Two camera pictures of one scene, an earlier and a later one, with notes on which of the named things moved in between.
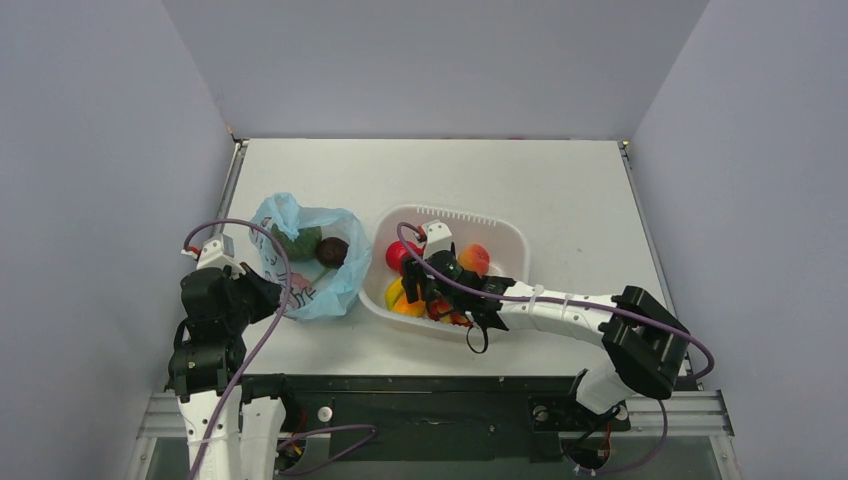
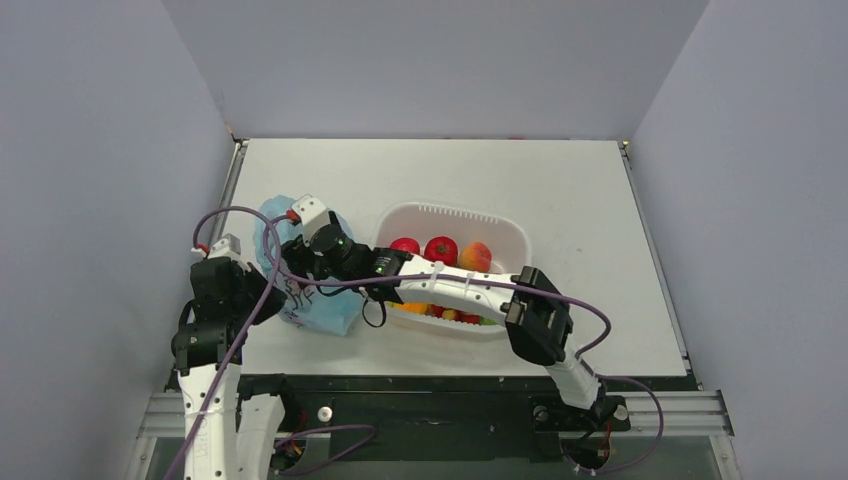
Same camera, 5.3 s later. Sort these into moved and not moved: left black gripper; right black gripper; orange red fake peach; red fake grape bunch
Moved: right black gripper
Not moved: left black gripper; red fake grape bunch; orange red fake peach
